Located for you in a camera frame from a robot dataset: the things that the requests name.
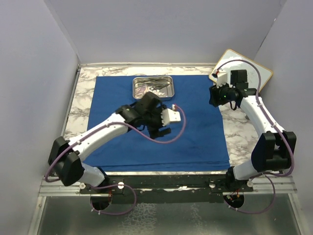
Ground purple cable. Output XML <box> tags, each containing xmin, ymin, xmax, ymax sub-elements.
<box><xmin>44</xmin><ymin>104</ymin><xmax>187</xmax><ymax>216</ymax></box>
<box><xmin>212</xmin><ymin>59</ymin><xmax>294</xmax><ymax>215</ymax></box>

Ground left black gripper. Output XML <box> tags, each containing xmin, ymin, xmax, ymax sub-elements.
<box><xmin>142</xmin><ymin>105</ymin><xmax>171</xmax><ymax>139</ymax></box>

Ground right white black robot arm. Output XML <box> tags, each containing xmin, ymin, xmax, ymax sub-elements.
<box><xmin>209</xmin><ymin>70</ymin><xmax>296</xmax><ymax>191</ymax></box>

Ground blue surgical drape cloth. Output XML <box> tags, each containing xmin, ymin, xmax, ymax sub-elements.
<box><xmin>82</xmin><ymin>74</ymin><xmax>231</xmax><ymax>172</ymax></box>

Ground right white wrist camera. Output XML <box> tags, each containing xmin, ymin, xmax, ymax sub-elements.
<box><xmin>216</xmin><ymin>71</ymin><xmax>228</xmax><ymax>88</ymax></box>

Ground small whiteboard with wooden frame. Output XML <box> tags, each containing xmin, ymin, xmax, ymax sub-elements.
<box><xmin>208</xmin><ymin>48</ymin><xmax>273</xmax><ymax>94</ymax></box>

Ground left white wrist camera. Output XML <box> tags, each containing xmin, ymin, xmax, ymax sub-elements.
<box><xmin>161</xmin><ymin>108</ymin><xmax>181</xmax><ymax>127</ymax></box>

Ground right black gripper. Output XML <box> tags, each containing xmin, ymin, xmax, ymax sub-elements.
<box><xmin>209</xmin><ymin>80</ymin><xmax>235</xmax><ymax>107</ymax></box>

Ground purple patterned packet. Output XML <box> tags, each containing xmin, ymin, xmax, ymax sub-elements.
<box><xmin>134</xmin><ymin>85</ymin><xmax>147</xmax><ymax>99</ymax></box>

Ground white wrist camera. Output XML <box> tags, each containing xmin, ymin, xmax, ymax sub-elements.
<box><xmin>161</xmin><ymin>108</ymin><xmax>181</xmax><ymax>127</ymax></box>
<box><xmin>216</xmin><ymin>71</ymin><xmax>228</xmax><ymax>88</ymax></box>

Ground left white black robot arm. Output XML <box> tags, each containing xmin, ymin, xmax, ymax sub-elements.
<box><xmin>48</xmin><ymin>92</ymin><xmax>175</xmax><ymax>193</ymax></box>

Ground stainless steel instrument tray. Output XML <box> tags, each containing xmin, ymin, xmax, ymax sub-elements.
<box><xmin>133</xmin><ymin>76</ymin><xmax>175</xmax><ymax>100</ymax></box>

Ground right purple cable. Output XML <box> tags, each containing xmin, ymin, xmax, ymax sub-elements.
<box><xmin>212</xmin><ymin>59</ymin><xmax>294</xmax><ymax>215</ymax></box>

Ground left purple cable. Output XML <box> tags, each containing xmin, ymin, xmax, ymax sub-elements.
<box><xmin>44</xmin><ymin>104</ymin><xmax>187</xmax><ymax>216</ymax></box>

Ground white gauze pieces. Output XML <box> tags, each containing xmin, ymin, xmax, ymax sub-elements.
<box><xmin>156</xmin><ymin>91</ymin><xmax>167</xmax><ymax>97</ymax></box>

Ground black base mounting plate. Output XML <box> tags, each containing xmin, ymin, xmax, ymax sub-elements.
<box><xmin>80</xmin><ymin>174</ymin><xmax>253</xmax><ymax>204</ymax></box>

